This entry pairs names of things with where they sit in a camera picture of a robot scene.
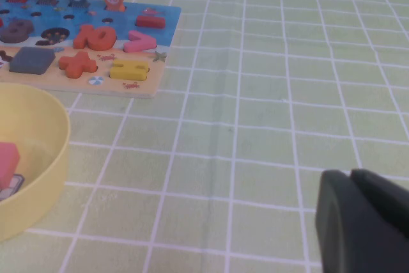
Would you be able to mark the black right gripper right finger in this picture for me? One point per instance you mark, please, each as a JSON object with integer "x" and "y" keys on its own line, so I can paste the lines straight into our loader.
{"x": 386, "y": 199}

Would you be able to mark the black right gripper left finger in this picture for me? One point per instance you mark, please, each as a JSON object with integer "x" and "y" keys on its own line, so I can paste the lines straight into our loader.
{"x": 351, "y": 238}

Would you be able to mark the orange plus sign piece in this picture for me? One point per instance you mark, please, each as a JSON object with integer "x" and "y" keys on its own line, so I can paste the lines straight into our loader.
{"x": 78, "y": 65}

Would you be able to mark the yellow equals sign piece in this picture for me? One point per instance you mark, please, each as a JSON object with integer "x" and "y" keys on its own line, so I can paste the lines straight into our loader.
{"x": 128, "y": 73}

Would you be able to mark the pink greater-than sign piece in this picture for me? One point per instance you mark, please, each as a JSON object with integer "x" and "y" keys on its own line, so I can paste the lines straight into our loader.
{"x": 140, "y": 43}

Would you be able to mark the red minus sign piece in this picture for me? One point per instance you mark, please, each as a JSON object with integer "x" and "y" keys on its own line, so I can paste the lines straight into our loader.
{"x": 150, "y": 22}

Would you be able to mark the yellow plastic bowl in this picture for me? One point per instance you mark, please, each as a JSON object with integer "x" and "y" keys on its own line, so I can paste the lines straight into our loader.
{"x": 48, "y": 190}

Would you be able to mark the orange number ten piece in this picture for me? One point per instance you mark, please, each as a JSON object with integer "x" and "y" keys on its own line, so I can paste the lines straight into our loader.
{"x": 96, "y": 38}

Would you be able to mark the wooden number puzzle board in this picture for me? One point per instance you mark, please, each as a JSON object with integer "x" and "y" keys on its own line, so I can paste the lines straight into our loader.
{"x": 48, "y": 82}

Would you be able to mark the pink trapezoid piece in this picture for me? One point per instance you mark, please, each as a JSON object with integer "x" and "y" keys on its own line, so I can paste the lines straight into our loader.
{"x": 8, "y": 164}

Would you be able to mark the dark blue square piece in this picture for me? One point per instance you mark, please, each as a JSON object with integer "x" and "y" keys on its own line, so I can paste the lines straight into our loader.
{"x": 32, "y": 60}

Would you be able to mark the green checkered tablecloth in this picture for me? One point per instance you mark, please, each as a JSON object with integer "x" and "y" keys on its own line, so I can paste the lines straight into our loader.
{"x": 271, "y": 94}

